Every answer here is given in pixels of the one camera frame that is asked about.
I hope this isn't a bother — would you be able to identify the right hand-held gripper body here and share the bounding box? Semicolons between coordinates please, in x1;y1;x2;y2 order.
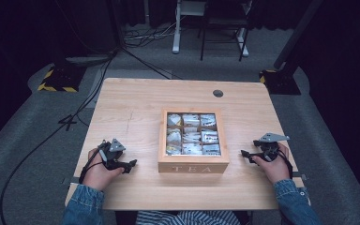
252;132;291;163

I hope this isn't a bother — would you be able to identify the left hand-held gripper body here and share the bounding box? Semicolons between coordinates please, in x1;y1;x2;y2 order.
97;138;128;172

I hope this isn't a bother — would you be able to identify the person's right hand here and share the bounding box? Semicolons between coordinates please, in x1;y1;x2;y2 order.
251;142;292;185

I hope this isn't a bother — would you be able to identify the person's left hand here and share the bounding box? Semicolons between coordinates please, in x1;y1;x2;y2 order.
82;147;125;192

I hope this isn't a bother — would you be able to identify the wooden tea box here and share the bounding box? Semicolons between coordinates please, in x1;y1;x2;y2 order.
157;107;231;174

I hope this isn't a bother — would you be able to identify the group of tea bags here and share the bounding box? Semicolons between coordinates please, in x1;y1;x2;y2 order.
166;112;222;157

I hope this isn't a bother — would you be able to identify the yellow black striped stand base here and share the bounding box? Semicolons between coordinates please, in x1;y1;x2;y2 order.
258;67;303;96
37;63;87;94

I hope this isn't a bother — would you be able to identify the person's striped clothing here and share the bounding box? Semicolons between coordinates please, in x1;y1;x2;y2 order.
135;209;242;225

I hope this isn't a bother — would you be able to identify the dark metal stand pole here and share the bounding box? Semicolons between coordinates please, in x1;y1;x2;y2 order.
273;0;324;71

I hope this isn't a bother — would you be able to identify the black chair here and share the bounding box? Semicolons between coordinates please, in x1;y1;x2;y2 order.
199;0;253;63

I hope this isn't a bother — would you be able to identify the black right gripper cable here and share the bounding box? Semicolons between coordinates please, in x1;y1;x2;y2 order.
277;149;294;180

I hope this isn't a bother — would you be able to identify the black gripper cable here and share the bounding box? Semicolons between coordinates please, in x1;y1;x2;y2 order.
277;149;294;180
78;142;108;185

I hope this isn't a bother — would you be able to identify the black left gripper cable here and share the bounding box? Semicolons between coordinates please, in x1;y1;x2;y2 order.
78;142;108;185

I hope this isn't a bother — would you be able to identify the long black floor cable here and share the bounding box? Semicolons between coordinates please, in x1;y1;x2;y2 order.
0;51;117;225

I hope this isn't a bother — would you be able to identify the bundle of floor cables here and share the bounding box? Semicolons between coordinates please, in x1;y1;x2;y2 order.
123;22;178;49

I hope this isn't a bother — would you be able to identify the white desk frame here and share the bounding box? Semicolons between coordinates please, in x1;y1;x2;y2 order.
171;0;250;58

